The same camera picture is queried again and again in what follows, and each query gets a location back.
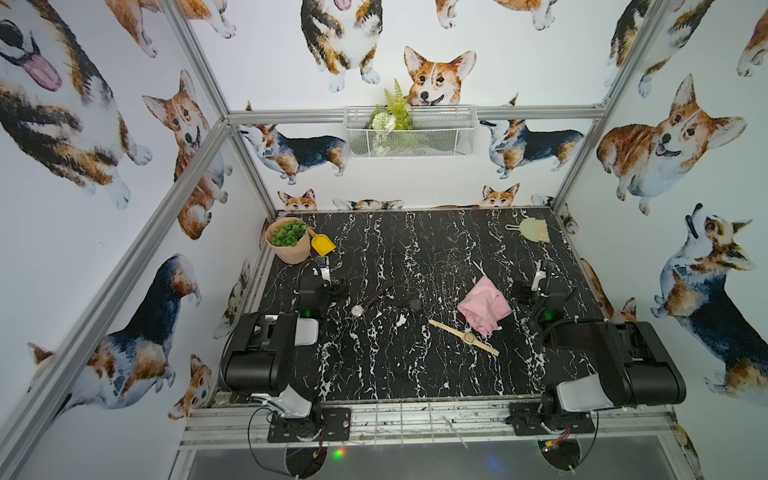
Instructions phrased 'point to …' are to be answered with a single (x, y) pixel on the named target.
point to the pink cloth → (484, 305)
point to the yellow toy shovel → (321, 243)
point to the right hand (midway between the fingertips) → (531, 275)
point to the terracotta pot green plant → (290, 239)
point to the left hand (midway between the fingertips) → (332, 269)
